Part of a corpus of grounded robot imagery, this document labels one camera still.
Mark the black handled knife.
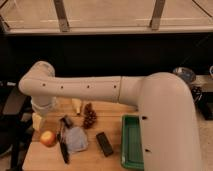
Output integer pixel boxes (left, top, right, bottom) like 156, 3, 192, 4
57, 121, 69, 164

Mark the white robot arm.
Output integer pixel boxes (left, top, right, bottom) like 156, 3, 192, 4
19, 61, 203, 171

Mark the red yellow apple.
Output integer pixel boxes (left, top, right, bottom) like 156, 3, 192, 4
40, 131, 55, 147

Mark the grey blue cloth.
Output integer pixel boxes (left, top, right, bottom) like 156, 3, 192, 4
65, 127, 88, 154

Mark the metal bowl on shelf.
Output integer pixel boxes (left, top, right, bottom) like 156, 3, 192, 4
173, 67, 196, 84

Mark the small dark brush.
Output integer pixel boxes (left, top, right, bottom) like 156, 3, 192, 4
61, 115, 73, 129

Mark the black rectangular block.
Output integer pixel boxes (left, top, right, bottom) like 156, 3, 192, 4
96, 132, 113, 157

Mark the bunch of red grapes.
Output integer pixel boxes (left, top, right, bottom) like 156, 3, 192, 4
83, 103, 97, 129

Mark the green plastic tray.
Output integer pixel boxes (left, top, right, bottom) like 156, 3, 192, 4
120, 115, 144, 171

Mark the black chair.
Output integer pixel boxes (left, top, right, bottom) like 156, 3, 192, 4
0, 82, 32, 171

